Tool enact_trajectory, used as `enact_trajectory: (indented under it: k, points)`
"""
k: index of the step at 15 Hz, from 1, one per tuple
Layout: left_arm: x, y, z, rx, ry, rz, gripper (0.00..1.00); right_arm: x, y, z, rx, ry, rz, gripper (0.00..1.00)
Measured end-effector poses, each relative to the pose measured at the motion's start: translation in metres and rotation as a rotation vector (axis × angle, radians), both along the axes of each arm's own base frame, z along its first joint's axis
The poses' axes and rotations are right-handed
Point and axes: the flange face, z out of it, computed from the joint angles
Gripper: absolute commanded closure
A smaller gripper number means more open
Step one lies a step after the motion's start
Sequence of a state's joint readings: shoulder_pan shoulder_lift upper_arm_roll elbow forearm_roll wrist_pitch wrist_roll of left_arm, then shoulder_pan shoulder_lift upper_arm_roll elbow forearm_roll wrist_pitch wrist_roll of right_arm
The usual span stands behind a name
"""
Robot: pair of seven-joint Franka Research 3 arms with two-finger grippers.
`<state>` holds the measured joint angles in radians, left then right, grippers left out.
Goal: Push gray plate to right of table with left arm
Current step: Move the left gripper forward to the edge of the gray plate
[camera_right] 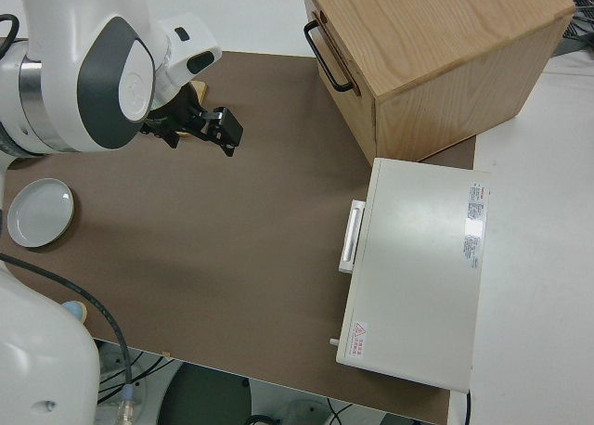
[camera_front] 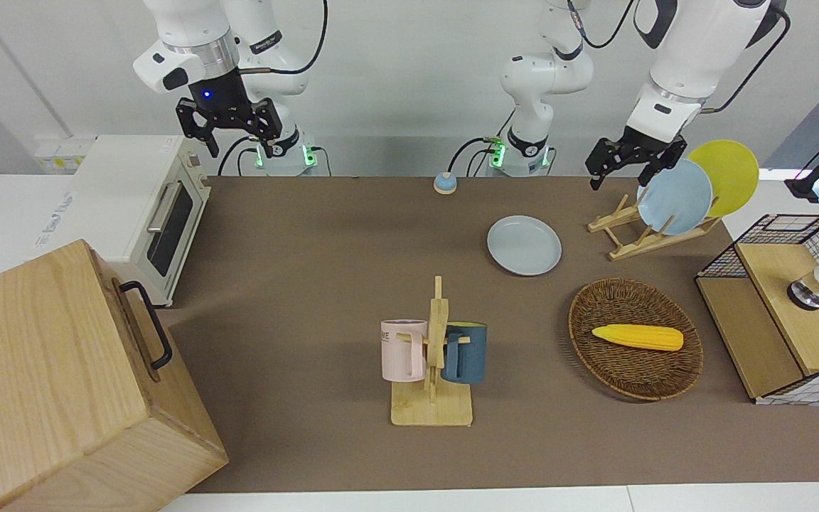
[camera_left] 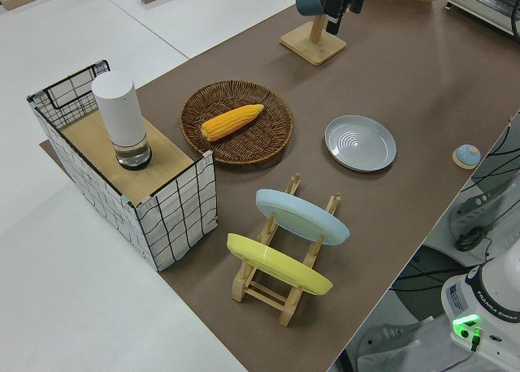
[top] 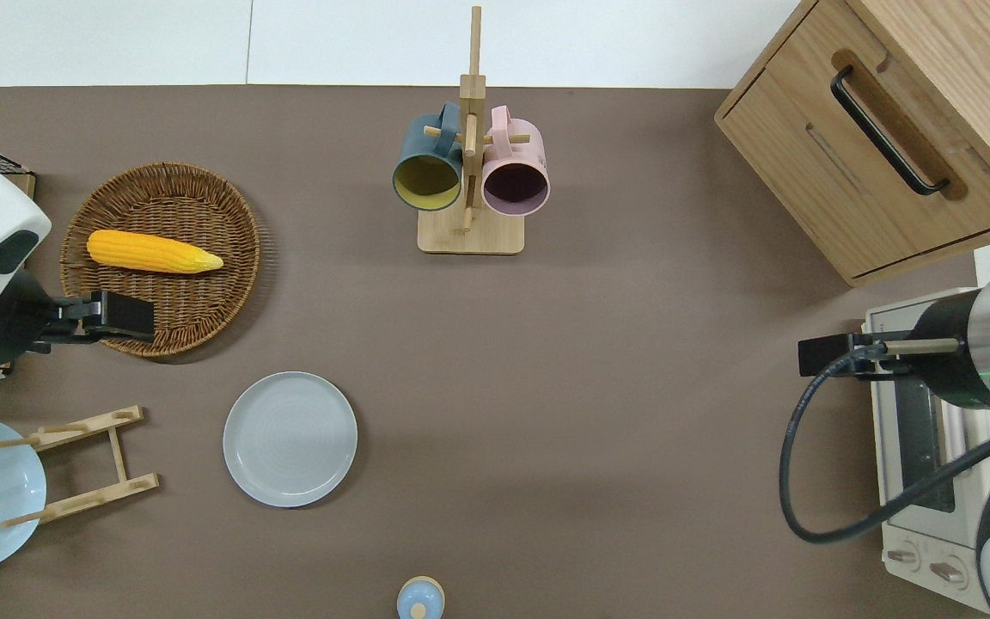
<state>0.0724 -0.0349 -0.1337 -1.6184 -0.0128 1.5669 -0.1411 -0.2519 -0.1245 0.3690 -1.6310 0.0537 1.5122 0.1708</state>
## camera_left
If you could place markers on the white cylinder bottle glass base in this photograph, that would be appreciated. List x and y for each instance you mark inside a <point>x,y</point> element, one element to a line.
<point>118,108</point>

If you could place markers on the blue bell wooden base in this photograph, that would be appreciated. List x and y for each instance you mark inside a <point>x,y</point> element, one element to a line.
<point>467,154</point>

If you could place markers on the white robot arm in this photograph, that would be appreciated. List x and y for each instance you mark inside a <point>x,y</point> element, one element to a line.
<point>499,226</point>

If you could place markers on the brown wicker basket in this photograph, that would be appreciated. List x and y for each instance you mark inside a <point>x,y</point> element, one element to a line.
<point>260,144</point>

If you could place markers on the gray plate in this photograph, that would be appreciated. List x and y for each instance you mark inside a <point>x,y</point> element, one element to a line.
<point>359,144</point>

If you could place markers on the light blue plate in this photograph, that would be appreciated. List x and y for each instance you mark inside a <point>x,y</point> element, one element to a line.
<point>300,215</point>

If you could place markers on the brown table mat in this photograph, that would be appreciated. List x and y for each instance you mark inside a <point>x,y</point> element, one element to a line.
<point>406,83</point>

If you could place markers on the wooden mug tree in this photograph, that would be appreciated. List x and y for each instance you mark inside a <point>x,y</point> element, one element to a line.
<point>315,47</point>

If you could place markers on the yellow corn cob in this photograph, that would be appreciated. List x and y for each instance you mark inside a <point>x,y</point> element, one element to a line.
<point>231,122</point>

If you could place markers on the yellow plate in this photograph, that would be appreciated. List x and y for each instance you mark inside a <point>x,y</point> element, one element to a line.
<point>276,262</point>

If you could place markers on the cream toaster oven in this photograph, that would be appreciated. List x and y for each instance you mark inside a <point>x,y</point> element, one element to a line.
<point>483,2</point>

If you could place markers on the white plastic base bracket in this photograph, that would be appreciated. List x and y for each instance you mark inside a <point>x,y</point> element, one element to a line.
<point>475,203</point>
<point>390,345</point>

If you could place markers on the dark teal mug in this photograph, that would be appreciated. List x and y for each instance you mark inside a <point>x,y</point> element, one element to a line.
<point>308,0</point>

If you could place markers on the wooden dish rack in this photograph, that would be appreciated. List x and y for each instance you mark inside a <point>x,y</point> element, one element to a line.
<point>264,297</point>

